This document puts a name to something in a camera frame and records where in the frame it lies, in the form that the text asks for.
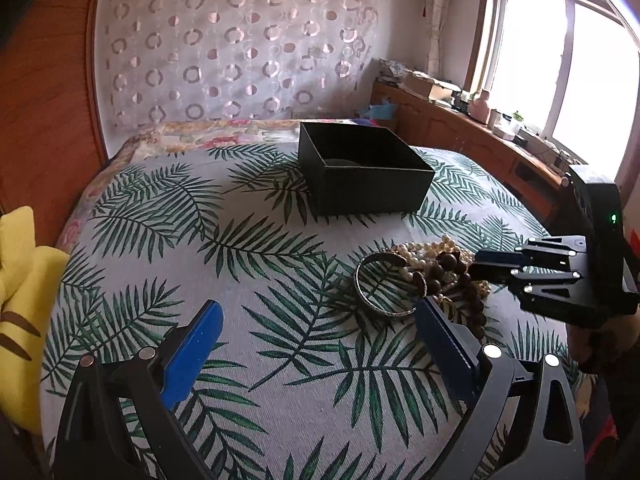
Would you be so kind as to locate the circle pattern sheer curtain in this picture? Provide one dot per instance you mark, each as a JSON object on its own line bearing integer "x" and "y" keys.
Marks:
{"x": 188, "y": 60}

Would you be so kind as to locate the blue bag by bed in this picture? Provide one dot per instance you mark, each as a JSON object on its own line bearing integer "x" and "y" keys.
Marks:
{"x": 384, "y": 111}

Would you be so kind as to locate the cardboard box on cabinet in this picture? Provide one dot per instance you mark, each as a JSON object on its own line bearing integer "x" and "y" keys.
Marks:
{"x": 428, "y": 87}

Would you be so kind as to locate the wooden side cabinet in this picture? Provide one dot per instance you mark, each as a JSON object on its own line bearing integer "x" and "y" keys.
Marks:
{"x": 422, "y": 123}

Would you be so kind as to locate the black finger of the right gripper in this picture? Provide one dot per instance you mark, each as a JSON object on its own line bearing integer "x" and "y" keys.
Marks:
{"x": 494, "y": 272}

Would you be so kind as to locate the brown wooden wardrobe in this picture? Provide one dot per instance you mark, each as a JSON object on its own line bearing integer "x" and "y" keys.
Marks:
{"x": 51, "y": 138}

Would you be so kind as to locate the window with white frame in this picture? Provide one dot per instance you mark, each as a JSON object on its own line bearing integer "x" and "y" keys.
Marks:
{"x": 567, "y": 70}

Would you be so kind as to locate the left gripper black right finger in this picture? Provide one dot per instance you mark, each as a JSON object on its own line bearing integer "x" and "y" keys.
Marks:
{"x": 454, "y": 350}

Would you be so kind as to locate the pink thermos jug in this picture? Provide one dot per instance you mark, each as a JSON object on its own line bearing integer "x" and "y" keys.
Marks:
{"x": 479, "y": 109}

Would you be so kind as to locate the palm leaf bed sheet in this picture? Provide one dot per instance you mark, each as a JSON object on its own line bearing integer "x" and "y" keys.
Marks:
{"x": 303, "y": 382}

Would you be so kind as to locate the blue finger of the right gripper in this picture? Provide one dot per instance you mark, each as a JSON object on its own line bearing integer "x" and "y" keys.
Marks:
{"x": 500, "y": 258}

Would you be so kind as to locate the silver metal bangle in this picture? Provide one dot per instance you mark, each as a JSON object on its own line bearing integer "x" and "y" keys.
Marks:
{"x": 389, "y": 284}

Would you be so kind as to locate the yellow plush toy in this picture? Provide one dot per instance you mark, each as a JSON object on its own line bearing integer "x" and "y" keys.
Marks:
{"x": 30, "y": 278}

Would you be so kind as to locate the black open jewelry box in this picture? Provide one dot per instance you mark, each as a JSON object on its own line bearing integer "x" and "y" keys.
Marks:
{"x": 357, "y": 169}

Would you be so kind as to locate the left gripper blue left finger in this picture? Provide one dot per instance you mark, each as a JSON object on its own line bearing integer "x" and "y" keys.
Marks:
{"x": 185, "y": 351}

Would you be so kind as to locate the floral quilt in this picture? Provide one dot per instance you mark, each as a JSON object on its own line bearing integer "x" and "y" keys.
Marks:
{"x": 124, "y": 204}

